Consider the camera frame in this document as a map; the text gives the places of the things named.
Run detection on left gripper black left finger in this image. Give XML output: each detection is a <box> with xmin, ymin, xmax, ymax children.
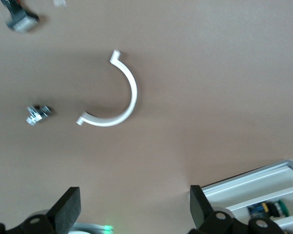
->
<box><xmin>0</xmin><ymin>186</ymin><xmax>82</xmax><ymax>234</ymax></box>

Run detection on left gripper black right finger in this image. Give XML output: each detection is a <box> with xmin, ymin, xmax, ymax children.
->
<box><xmin>189</xmin><ymin>185</ymin><xmax>284</xmax><ymax>234</ymax></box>

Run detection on green push button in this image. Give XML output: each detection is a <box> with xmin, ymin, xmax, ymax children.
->
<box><xmin>248</xmin><ymin>199</ymin><xmax>289</xmax><ymax>218</ymax></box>

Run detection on small silver knob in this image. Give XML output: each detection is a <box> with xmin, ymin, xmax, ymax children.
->
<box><xmin>26</xmin><ymin>104</ymin><xmax>52</xmax><ymax>125</ymax></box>

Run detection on white half-ring clip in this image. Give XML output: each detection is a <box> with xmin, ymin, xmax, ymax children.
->
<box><xmin>76</xmin><ymin>50</ymin><xmax>138</xmax><ymax>127</ymax></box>

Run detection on black knob switch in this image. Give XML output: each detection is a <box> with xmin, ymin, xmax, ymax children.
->
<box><xmin>1</xmin><ymin>0</ymin><xmax>40</xmax><ymax>32</ymax></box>

